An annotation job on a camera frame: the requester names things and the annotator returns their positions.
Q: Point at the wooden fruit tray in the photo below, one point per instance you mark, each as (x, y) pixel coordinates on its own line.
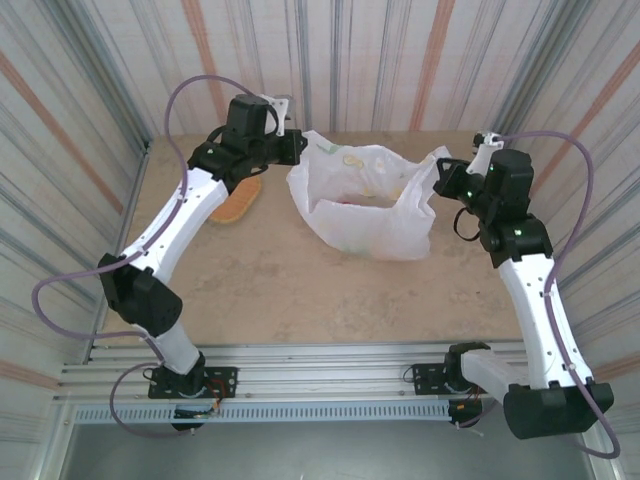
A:
(240, 205)

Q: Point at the white plastic bag lemon print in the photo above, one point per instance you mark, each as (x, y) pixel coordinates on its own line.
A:
(370, 230)

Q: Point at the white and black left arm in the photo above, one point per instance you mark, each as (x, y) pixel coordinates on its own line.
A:
(170, 230)

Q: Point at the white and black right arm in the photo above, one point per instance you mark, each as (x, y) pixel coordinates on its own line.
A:
(535, 310)

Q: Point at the black base electronics module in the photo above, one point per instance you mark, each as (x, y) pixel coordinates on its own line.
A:
(192, 414)
(462, 410)

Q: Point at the metal enclosure frame strip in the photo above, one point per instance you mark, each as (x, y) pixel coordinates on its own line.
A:
(145, 150)

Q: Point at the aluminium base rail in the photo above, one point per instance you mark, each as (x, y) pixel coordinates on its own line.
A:
(320, 370)

